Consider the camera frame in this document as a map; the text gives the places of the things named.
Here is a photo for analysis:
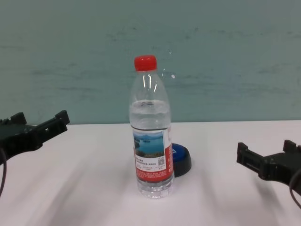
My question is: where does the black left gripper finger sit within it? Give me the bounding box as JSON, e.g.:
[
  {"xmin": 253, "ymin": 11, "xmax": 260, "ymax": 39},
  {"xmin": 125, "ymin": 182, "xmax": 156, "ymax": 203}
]
[
  {"xmin": 35, "ymin": 109, "xmax": 71, "ymax": 147},
  {"xmin": 0, "ymin": 112, "xmax": 27, "ymax": 129}
]

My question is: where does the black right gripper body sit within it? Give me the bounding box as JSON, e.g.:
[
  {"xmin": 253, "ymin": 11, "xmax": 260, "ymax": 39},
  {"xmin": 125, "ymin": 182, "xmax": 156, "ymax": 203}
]
[{"xmin": 257, "ymin": 151, "xmax": 301, "ymax": 189}]

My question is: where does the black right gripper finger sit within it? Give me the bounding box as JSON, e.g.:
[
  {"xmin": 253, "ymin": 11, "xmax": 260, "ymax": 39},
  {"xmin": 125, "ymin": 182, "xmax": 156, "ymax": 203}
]
[
  {"xmin": 236, "ymin": 142, "xmax": 267, "ymax": 178},
  {"xmin": 282, "ymin": 139, "xmax": 301, "ymax": 156}
]

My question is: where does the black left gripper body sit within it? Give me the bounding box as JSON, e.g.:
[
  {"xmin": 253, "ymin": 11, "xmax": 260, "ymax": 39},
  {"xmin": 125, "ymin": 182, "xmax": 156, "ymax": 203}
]
[{"xmin": 0, "ymin": 123, "xmax": 44, "ymax": 161}]

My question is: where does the blue button black base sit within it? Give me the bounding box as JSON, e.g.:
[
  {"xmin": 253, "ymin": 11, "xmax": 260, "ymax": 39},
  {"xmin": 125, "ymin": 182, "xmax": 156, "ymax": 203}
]
[{"xmin": 172, "ymin": 143, "xmax": 193, "ymax": 178}]

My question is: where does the clear water bottle red cap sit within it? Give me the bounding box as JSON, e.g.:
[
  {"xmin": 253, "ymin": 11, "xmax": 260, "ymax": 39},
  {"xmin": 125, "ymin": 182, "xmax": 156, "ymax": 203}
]
[{"xmin": 128, "ymin": 54, "xmax": 175, "ymax": 199}]

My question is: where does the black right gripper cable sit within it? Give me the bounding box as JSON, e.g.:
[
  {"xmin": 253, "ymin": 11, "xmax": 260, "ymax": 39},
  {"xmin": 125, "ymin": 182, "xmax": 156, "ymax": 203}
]
[{"xmin": 289, "ymin": 170, "xmax": 301, "ymax": 210}]

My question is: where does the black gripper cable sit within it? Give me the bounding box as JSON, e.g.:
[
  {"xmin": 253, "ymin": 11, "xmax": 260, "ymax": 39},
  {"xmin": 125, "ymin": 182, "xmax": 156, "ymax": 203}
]
[
  {"xmin": 289, "ymin": 170, "xmax": 301, "ymax": 210},
  {"xmin": 0, "ymin": 148, "xmax": 8, "ymax": 197}
]

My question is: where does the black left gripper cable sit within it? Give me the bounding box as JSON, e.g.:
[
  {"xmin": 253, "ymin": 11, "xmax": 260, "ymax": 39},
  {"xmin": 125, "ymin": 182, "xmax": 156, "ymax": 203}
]
[{"xmin": 0, "ymin": 148, "xmax": 8, "ymax": 197}]

